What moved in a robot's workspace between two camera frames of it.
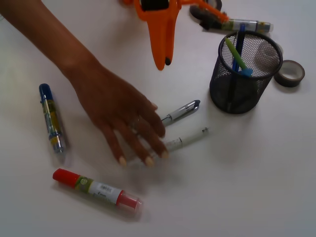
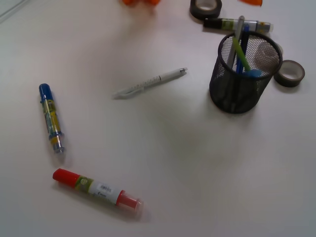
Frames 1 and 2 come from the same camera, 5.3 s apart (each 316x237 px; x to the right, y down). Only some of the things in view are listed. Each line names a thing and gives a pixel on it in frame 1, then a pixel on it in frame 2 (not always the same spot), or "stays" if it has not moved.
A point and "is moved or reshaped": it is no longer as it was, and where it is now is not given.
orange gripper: x=161 y=31 to x=141 y=3
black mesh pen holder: x=246 y=61 stays
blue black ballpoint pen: x=235 y=63 to x=246 y=36
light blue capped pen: x=247 y=72 is moved or reshaped
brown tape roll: x=290 y=74 stays
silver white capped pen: x=184 y=110 to x=233 y=58
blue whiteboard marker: x=52 y=118 stays
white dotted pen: x=171 y=144 to x=139 y=87
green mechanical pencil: x=236 y=52 to x=240 y=52
